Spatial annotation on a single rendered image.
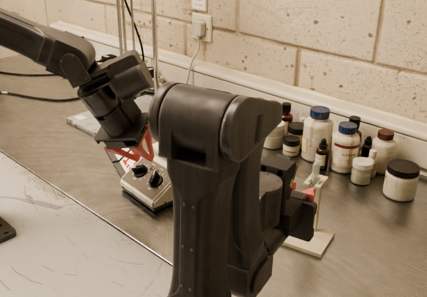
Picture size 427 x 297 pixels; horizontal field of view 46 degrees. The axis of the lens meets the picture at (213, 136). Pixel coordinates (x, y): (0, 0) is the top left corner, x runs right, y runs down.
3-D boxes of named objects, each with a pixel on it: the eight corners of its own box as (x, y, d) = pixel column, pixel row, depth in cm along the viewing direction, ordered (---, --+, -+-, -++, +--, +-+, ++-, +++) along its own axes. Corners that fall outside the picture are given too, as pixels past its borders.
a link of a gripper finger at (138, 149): (139, 146, 105) (116, 116, 99) (168, 145, 102) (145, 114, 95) (126, 172, 101) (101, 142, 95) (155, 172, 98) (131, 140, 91)
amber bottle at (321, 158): (320, 163, 124) (323, 134, 121) (330, 168, 122) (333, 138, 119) (311, 167, 122) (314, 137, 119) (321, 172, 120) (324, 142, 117)
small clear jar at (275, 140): (273, 138, 137) (275, 116, 134) (288, 147, 133) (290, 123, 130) (257, 144, 134) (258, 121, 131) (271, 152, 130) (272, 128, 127)
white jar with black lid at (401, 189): (420, 196, 110) (427, 167, 107) (401, 205, 107) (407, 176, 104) (394, 183, 116) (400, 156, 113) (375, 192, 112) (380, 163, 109)
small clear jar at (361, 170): (347, 183, 115) (351, 163, 113) (351, 174, 119) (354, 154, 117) (368, 187, 114) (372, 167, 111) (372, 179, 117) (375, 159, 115)
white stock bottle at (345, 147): (325, 162, 125) (330, 119, 120) (349, 161, 125) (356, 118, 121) (333, 175, 119) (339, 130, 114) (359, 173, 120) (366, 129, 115)
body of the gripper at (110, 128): (112, 121, 101) (91, 95, 96) (153, 118, 96) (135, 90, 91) (98, 146, 97) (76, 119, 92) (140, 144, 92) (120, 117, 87)
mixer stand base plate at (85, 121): (105, 141, 134) (105, 137, 134) (64, 121, 147) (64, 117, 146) (186, 112, 154) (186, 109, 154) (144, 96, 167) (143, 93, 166)
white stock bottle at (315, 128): (333, 155, 129) (339, 107, 123) (322, 165, 123) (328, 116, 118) (307, 147, 132) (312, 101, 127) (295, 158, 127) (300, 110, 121)
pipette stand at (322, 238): (320, 258, 91) (328, 196, 85) (279, 244, 94) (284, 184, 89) (334, 235, 97) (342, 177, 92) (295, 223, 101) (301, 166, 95)
